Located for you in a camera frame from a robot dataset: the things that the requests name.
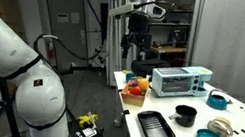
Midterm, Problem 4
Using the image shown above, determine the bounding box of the dark storage shelf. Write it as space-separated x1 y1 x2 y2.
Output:
142 0 197 68

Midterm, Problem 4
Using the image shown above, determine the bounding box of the light blue toaster oven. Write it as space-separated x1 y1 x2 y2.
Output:
147 58 215 106

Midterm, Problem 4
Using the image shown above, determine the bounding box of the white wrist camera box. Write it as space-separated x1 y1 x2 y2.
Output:
107 0 137 22

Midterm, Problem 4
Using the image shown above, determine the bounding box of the black bag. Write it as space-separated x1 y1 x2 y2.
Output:
129 53 173 83

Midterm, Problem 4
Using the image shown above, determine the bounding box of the red plush tomato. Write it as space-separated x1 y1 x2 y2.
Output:
128 84 144 97

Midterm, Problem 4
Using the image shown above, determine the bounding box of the black device with white label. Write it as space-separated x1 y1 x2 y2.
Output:
74 124 101 137

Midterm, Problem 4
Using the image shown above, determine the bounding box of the small cream cup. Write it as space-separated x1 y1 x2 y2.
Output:
213 115 233 127

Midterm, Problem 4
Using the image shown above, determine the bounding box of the checkered fruit basket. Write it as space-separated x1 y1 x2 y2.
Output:
119 78 150 108

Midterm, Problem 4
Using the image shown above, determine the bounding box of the purple plush fruit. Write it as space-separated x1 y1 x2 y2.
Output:
129 79 140 88

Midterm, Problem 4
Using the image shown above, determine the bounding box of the red fire extinguisher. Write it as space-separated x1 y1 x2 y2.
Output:
45 40 58 61

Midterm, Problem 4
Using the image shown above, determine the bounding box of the yellow clamp tool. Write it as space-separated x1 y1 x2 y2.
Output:
75 110 100 131

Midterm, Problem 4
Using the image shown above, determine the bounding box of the teal kettle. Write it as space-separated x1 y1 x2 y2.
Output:
205 87 235 113

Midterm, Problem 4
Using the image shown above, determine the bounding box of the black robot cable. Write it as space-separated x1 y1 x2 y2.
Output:
29 0 122 77

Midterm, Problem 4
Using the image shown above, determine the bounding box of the grey pleated curtain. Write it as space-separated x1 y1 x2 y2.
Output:
94 0 146 90

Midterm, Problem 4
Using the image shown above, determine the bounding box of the black grill tray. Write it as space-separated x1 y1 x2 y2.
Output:
133 107 180 137

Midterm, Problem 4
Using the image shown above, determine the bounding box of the grey door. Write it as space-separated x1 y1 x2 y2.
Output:
30 0 100 73

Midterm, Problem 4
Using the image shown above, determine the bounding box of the white paper notice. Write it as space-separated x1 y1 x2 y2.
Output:
54 11 71 25
69 11 82 25

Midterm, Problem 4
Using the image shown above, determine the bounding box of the black pot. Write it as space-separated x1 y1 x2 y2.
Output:
167 103 199 129

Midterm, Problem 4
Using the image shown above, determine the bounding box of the pale curtain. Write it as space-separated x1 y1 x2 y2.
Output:
182 0 245 114

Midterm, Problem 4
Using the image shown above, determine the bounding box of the black metal stand frame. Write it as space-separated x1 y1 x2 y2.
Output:
0 75 32 137

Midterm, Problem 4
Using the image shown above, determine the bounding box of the yellow orange plush fruit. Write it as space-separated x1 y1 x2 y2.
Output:
135 76 151 93

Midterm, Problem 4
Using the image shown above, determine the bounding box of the teal bowl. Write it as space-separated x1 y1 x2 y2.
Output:
124 71 138 85

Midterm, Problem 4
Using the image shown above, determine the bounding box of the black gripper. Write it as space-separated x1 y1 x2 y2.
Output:
118 9 157 64

